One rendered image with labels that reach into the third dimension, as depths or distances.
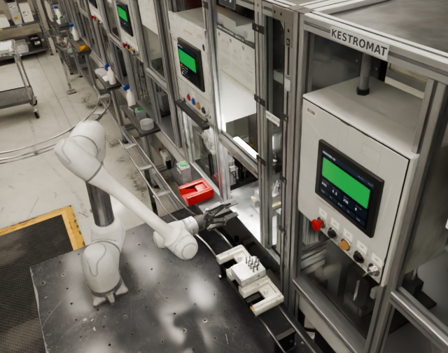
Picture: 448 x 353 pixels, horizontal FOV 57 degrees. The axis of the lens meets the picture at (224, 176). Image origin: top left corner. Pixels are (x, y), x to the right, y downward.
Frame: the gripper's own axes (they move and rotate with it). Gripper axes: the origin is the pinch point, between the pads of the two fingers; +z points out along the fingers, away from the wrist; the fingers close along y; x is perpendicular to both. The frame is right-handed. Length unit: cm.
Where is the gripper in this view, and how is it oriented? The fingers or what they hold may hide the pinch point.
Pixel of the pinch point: (232, 209)
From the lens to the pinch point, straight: 207.8
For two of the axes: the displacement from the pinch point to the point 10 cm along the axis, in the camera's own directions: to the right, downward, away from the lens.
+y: -0.6, -8.0, -5.9
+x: -4.7, -5.0, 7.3
